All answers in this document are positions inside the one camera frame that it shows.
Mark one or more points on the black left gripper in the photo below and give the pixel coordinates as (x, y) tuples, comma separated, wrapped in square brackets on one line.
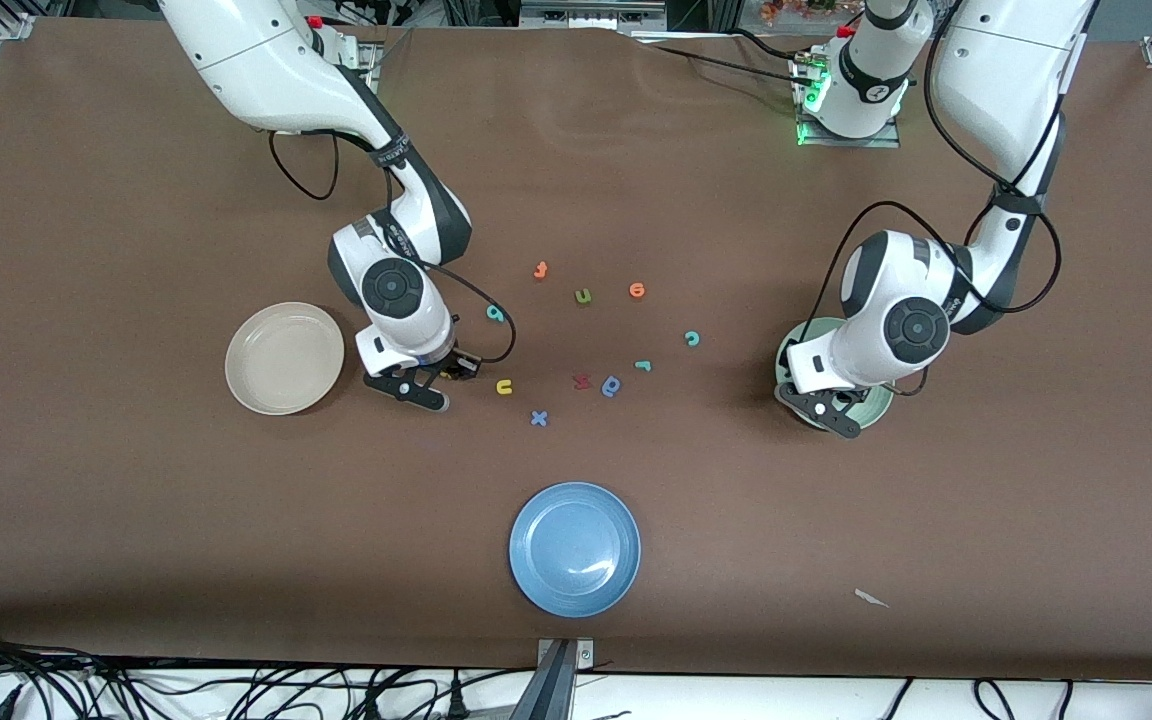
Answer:
[(855, 396)]

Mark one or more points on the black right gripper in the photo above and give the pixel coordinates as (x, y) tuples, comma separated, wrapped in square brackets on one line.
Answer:
[(448, 361)]

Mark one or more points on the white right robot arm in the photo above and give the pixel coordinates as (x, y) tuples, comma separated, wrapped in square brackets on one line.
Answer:
[(266, 70)]

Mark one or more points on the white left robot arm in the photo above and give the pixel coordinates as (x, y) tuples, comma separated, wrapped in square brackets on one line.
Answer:
[(996, 70)]

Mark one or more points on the light green plate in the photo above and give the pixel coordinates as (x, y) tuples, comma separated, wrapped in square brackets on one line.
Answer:
[(876, 412)]

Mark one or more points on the blue foam letter a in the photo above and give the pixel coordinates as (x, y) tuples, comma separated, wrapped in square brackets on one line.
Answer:
[(612, 387)]

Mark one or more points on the beige brown plate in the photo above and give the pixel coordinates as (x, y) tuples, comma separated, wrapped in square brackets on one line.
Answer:
[(284, 358)]

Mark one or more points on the white paper scrap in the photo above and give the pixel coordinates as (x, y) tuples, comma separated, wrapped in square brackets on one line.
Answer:
[(870, 598)]

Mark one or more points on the blue plate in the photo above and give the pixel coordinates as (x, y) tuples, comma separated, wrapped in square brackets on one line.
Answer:
[(574, 550)]

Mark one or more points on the black power plug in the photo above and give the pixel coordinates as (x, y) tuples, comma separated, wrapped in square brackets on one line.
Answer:
[(372, 708), (457, 703)]

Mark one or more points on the dark grey metal bar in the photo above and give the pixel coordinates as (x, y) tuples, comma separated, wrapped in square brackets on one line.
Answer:
[(548, 695)]

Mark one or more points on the grey equipment box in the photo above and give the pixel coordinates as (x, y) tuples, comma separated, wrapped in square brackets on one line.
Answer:
[(586, 15)]

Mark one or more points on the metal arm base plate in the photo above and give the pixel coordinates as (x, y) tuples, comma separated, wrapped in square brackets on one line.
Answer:
[(368, 62), (886, 142)]

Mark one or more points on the small metal bracket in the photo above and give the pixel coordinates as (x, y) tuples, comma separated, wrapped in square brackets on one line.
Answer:
[(584, 655)]

